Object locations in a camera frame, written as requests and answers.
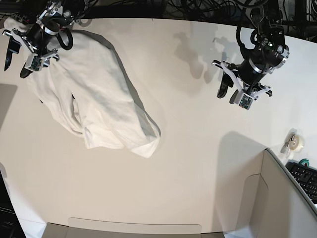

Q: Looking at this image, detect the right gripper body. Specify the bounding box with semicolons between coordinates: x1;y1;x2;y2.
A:
2;24;59;65

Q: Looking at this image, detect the black computer keyboard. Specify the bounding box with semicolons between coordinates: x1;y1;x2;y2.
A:
286;162;317;205

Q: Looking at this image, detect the beige cardboard box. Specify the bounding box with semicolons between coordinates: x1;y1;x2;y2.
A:
43;149;317;238

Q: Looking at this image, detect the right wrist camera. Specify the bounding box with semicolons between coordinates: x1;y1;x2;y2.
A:
24;54;45;72

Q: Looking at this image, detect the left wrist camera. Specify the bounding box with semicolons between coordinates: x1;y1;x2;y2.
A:
234;91;254;110

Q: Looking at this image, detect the clear tape dispenser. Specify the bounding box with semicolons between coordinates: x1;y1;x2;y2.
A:
280;128;305;159

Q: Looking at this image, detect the white printed t-shirt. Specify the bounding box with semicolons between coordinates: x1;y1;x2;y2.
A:
2;16;162;159

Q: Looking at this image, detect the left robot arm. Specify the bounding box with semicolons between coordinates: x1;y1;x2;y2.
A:
212;0;290;110

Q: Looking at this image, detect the black monitor corner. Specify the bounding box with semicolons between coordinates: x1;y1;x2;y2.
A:
0;164;26;238

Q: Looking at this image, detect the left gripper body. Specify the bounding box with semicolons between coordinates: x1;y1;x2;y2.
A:
212;60;272;99

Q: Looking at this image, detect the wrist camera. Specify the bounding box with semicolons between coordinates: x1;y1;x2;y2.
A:
24;54;45;72
234;91;254;110

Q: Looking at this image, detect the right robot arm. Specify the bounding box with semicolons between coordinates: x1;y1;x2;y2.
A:
2;0;89;78

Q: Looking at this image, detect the green tape roll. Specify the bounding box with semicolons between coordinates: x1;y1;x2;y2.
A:
299;159;310;167

